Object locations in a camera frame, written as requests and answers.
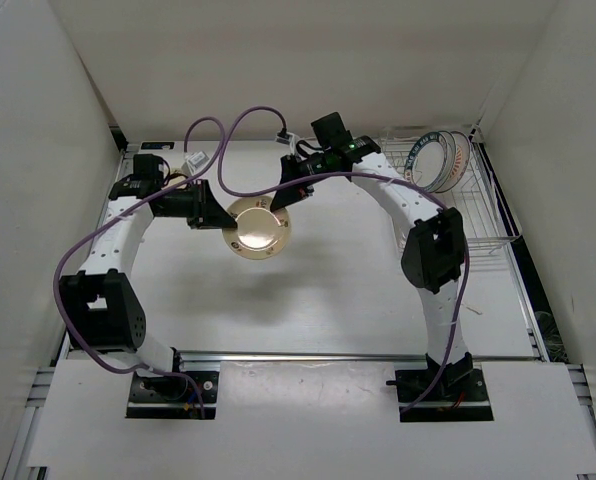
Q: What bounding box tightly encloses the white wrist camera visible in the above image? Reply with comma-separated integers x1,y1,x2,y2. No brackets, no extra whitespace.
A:
275,129,301,152
180,151,210,177

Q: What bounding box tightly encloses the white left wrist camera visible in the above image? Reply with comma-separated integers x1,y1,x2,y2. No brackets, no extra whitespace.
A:
180,151,210,177

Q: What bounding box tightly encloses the white plate orange pattern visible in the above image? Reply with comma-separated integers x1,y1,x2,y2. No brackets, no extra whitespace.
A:
439,131,471,193

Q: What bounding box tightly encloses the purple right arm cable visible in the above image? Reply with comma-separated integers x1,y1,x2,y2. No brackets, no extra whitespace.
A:
216,105,469,414

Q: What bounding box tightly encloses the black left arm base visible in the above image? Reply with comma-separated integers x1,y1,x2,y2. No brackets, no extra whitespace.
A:
125,362,220,420

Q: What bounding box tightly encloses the white front cover board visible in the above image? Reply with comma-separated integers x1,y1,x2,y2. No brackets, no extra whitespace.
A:
29,360,596,479

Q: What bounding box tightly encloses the cream plate with calligraphy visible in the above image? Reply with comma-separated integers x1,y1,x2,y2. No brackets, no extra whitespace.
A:
222,196,292,260

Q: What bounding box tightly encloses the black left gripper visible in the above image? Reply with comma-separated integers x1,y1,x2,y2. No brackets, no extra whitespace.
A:
156,179,238,230

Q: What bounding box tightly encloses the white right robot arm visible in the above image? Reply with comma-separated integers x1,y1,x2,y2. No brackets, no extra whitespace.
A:
271,113,473,400

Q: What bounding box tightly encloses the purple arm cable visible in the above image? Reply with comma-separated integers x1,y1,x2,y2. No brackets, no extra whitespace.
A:
53,117,229,419
216,105,469,414

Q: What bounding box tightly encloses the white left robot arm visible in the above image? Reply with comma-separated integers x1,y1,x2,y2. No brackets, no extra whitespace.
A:
57,152,237,400

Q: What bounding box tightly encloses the white plate green rim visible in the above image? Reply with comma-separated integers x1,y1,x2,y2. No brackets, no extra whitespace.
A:
404,131,450,192

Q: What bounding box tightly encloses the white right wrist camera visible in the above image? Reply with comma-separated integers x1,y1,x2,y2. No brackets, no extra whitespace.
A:
275,129,301,152

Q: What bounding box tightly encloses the wire dish rack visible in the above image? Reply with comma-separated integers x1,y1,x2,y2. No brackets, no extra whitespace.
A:
379,125,522,253

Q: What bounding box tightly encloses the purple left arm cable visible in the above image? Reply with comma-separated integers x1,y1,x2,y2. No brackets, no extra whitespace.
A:
53,117,229,419

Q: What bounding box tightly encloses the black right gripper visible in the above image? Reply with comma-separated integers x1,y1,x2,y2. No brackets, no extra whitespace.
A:
270,151,334,212

